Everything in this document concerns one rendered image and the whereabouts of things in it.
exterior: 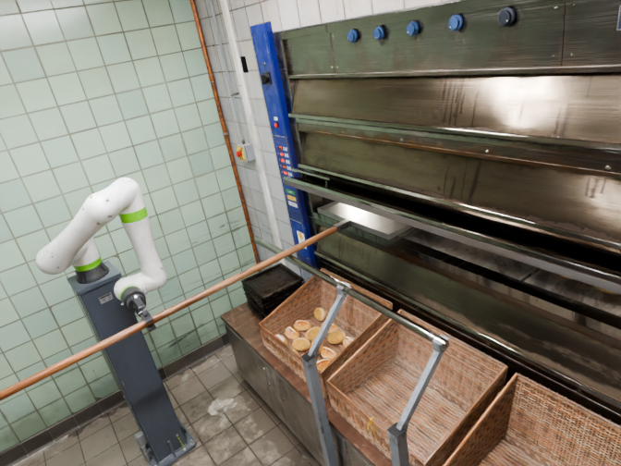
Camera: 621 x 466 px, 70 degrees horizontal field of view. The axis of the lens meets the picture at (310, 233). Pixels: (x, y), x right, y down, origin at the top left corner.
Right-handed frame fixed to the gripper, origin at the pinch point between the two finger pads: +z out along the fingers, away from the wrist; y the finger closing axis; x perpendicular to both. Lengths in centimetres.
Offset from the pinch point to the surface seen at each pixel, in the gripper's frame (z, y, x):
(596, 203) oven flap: 111, -38, -105
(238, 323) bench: -55, 60, -52
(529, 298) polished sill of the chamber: 94, 0, -104
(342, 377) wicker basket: 35, 47, -62
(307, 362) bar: 41, 23, -44
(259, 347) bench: -26, 60, -50
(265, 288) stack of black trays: -46, 40, -70
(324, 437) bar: 42, 65, -44
